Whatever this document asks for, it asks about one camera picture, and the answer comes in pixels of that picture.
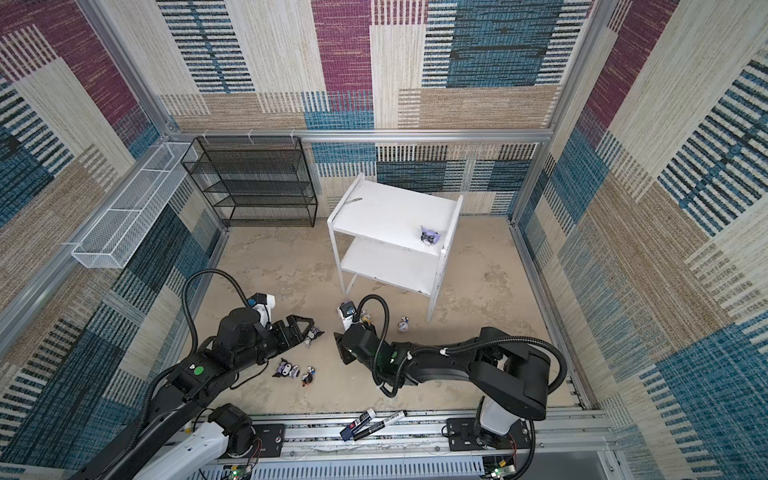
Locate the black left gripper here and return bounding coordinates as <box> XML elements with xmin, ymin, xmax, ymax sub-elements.
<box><xmin>234</xmin><ymin>314</ymin><xmax>314</xmax><ymax>375</ymax></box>

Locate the purple hood Kuromi figure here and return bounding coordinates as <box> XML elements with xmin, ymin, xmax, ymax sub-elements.
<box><xmin>420</xmin><ymin>226</ymin><xmax>442</xmax><ymax>246</ymax></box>

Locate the striped purple Kuromi figure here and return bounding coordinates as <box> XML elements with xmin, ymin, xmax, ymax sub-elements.
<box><xmin>304</xmin><ymin>327</ymin><xmax>324</xmax><ymax>347</ymax></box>

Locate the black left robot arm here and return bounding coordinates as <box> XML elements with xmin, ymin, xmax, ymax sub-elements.
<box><xmin>72</xmin><ymin>268</ymin><xmax>315</xmax><ymax>479</ymax></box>

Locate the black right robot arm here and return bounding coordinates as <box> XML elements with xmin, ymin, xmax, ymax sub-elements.
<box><xmin>334</xmin><ymin>294</ymin><xmax>568</xmax><ymax>437</ymax></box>

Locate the white two-tier shelf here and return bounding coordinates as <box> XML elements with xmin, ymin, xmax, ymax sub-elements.
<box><xmin>327</xmin><ymin>174</ymin><xmax>464</xmax><ymax>322</ymax></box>

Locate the small white purple figure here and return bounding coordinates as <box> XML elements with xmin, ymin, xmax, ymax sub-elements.
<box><xmin>397</xmin><ymin>316</ymin><xmax>410</xmax><ymax>333</ymax></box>

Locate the black white marker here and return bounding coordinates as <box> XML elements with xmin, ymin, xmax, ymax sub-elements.
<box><xmin>353</xmin><ymin>410</ymin><xmax>407</xmax><ymax>441</ymax></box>

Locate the black marker blue label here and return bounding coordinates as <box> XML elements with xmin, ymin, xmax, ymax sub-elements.
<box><xmin>340</xmin><ymin>408</ymin><xmax>376</xmax><ymax>442</ymax></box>

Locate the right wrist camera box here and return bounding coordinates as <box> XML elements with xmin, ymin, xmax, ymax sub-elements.
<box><xmin>337</xmin><ymin>301</ymin><xmax>357</xmax><ymax>330</ymax></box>

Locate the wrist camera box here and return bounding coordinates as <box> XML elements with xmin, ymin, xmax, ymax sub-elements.
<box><xmin>337</xmin><ymin>301</ymin><xmax>357</xmax><ymax>330</ymax></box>
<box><xmin>247</xmin><ymin>293</ymin><xmax>276</xmax><ymax>329</ymax></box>

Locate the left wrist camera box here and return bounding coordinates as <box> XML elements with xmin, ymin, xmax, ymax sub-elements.
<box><xmin>247</xmin><ymin>293</ymin><xmax>276</xmax><ymax>329</ymax></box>

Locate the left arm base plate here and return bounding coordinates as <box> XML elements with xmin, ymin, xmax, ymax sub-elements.
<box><xmin>248</xmin><ymin>423</ymin><xmax>286</xmax><ymax>462</ymax></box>

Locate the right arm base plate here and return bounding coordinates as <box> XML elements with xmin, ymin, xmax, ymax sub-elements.
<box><xmin>441</xmin><ymin>418</ymin><xmax>535</xmax><ymax>452</ymax></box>

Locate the black wire mesh shelf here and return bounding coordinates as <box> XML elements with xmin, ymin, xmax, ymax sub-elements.
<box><xmin>181</xmin><ymin>136</ymin><xmax>318</xmax><ymax>227</ymax></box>

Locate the white wire mesh basket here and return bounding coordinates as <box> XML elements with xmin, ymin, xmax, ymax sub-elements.
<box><xmin>71</xmin><ymin>142</ymin><xmax>190</xmax><ymax>269</ymax></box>

